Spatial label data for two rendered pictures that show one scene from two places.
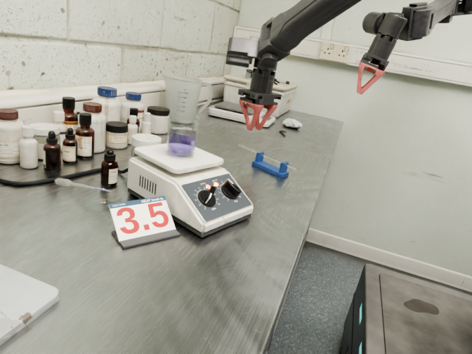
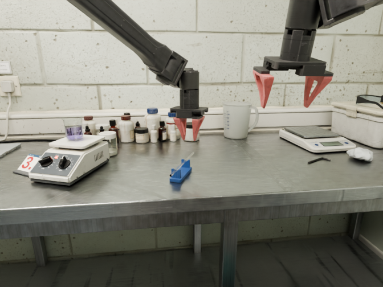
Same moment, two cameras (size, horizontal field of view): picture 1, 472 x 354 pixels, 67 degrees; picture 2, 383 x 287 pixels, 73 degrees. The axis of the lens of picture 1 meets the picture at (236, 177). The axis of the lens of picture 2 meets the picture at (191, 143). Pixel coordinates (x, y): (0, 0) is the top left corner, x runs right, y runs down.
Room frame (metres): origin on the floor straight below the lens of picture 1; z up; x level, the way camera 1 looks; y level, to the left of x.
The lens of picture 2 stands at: (0.63, -0.73, 1.05)
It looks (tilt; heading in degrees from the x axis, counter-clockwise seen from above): 16 degrees down; 67
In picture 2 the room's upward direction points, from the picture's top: straight up
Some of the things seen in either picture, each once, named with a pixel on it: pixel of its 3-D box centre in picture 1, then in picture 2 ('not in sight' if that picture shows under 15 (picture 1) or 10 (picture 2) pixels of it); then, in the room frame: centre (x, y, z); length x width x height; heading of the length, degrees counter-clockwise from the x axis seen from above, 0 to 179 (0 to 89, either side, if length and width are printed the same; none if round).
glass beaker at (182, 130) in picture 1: (182, 135); (73, 128); (0.59, 0.10, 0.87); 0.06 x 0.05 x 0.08; 20
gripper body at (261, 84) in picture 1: (261, 84); (189, 101); (0.92, -0.02, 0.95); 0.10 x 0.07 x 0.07; 139
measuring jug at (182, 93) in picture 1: (185, 100); (239, 120); (1.26, 0.22, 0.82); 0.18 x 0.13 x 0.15; 113
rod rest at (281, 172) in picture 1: (270, 164); (180, 169); (0.87, -0.08, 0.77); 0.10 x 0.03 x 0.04; 49
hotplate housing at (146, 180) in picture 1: (186, 183); (74, 157); (0.59, 0.09, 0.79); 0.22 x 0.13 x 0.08; 54
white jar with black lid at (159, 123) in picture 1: (157, 120); (191, 131); (1.05, 0.26, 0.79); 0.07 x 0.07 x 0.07
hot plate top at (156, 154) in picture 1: (179, 156); (78, 140); (0.60, 0.11, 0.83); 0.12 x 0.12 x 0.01; 54
